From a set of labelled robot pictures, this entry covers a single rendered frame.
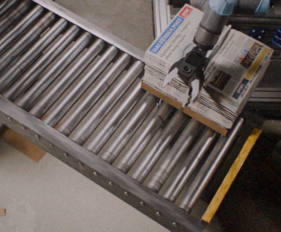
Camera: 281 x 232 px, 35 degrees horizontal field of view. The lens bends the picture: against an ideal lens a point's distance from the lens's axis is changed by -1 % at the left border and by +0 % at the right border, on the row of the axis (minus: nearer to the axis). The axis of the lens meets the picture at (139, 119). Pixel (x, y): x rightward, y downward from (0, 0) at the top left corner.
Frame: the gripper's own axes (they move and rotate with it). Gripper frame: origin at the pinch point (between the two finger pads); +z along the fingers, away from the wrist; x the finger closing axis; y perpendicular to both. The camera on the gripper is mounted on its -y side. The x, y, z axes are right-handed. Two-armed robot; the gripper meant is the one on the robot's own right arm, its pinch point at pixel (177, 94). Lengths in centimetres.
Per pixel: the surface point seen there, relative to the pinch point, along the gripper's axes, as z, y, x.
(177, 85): 1.7, 9.9, 3.3
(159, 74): 1.1, 9.5, 11.1
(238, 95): -7.2, 7.0, -17.2
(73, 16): 7, 30, 61
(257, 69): -14.3, 18.7, -17.8
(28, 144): 92, 41, 72
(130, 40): 44, 125, 67
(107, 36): 7, 29, 43
